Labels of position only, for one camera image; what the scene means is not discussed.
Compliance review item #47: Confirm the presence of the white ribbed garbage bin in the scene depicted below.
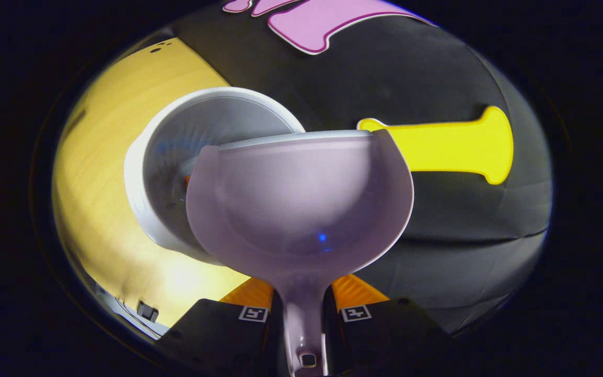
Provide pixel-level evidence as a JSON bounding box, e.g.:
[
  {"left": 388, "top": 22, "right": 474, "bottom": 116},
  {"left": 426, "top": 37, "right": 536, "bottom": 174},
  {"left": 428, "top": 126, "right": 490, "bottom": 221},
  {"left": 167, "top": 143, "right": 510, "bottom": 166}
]
[{"left": 124, "top": 86, "right": 306, "bottom": 265}]

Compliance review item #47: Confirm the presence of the pink dustpan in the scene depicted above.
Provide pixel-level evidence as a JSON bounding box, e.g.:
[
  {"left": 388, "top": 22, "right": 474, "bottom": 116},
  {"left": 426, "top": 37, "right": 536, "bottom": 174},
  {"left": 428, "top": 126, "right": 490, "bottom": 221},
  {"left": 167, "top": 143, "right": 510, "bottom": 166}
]
[{"left": 185, "top": 129, "right": 415, "bottom": 377}]

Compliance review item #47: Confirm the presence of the black backdrop cloth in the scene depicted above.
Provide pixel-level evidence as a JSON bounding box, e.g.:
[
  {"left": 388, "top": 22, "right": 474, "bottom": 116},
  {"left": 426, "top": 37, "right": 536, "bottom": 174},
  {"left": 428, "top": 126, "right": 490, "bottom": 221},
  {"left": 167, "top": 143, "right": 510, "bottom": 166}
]
[{"left": 171, "top": 0, "right": 553, "bottom": 336}]

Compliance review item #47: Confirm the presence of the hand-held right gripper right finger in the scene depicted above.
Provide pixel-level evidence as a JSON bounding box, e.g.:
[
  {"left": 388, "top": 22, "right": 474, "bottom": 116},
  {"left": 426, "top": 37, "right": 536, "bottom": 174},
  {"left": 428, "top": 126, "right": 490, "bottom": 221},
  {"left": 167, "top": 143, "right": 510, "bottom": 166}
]
[{"left": 327, "top": 272, "right": 455, "bottom": 376}]

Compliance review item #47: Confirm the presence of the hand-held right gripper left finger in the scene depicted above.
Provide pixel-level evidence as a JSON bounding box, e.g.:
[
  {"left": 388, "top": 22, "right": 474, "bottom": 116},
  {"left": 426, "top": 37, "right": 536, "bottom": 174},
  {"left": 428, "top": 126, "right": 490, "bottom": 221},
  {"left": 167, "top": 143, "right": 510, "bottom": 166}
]
[{"left": 157, "top": 276, "right": 287, "bottom": 376}]

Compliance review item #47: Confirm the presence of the wooden desktop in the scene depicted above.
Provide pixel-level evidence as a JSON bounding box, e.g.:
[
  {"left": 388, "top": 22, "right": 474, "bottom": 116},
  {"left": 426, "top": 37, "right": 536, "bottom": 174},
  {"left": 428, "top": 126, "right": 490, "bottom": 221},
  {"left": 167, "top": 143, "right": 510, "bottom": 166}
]
[{"left": 52, "top": 37, "right": 252, "bottom": 336}]

